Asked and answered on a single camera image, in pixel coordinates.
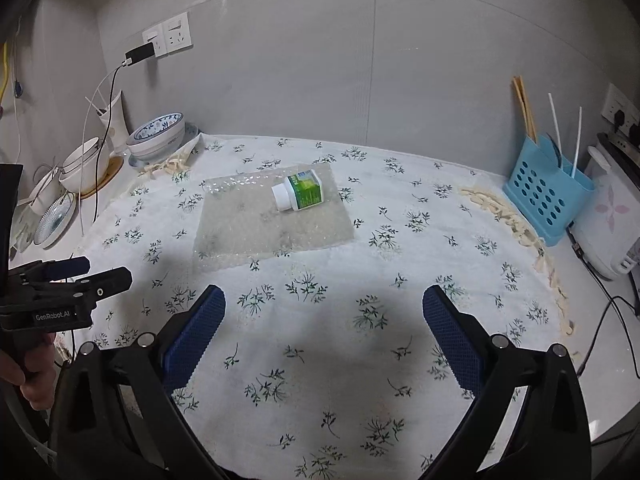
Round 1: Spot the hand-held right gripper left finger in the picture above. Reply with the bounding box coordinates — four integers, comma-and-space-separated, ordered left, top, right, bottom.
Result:
50, 285, 227, 480

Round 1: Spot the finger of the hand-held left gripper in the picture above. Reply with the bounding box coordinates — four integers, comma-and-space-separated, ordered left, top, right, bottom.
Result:
37, 266, 133, 311
10, 256, 91, 286

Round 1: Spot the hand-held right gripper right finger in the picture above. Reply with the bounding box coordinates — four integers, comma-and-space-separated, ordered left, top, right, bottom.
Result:
422, 285, 593, 480

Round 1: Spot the person's left hand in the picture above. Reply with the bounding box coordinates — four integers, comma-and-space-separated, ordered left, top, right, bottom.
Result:
0, 332, 58, 411

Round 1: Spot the blue striped plate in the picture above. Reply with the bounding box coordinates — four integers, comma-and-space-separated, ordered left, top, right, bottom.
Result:
34, 192, 77, 249

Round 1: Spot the white bowl with spoon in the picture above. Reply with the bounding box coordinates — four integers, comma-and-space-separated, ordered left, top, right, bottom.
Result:
27, 162, 66, 216

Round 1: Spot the stack of white bowls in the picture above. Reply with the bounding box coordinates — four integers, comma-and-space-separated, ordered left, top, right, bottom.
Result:
59, 137, 112, 193

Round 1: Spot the round wooden coaster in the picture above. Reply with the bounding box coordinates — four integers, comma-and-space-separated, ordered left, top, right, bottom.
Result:
77, 156, 124, 198

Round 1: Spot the clear bubble wrap sheet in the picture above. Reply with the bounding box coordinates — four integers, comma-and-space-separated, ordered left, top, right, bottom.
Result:
192, 162, 356, 273

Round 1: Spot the white floral tablecloth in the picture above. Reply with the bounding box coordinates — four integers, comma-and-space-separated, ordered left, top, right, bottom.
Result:
55, 134, 573, 480

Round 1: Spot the tall white cup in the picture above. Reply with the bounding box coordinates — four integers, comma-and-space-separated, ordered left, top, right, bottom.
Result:
97, 91, 131, 153

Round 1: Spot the blue patterned bowl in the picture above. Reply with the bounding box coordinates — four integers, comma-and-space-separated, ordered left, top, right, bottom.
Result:
126, 112, 186, 163

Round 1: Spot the blue plastic utensil holder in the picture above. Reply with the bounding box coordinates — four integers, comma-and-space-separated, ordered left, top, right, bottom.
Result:
502, 135, 597, 247

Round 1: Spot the white bottle with green label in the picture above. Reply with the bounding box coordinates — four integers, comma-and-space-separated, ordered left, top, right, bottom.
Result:
271, 170, 326, 212

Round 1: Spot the white rice cooker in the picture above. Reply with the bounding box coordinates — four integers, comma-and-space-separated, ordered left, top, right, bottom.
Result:
570, 132, 640, 281

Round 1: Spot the black utensil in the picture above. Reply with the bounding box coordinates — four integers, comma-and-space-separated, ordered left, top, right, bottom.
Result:
546, 132, 565, 171

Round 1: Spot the white plastic straw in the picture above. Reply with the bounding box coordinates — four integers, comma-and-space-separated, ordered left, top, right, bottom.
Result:
547, 92, 563, 158
570, 106, 583, 178

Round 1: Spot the wooden chopstick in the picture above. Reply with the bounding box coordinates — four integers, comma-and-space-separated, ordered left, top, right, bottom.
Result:
511, 77, 535, 143
517, 76, 538, 142

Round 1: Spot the black charger with cable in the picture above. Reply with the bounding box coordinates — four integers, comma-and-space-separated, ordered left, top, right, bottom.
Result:
79, 67, 126, 236

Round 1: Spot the loose black cable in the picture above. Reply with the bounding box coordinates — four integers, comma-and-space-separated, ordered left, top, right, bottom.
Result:
575, 295, 640, 378

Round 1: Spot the black rice cooker cable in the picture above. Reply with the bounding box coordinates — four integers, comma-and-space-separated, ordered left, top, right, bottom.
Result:
567, 227, 640, 317

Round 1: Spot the white wall socket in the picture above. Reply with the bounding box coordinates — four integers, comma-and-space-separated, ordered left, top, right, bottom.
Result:
162, 12, 193, 56
142, 27, 170, 59
600, 82, 640, 128

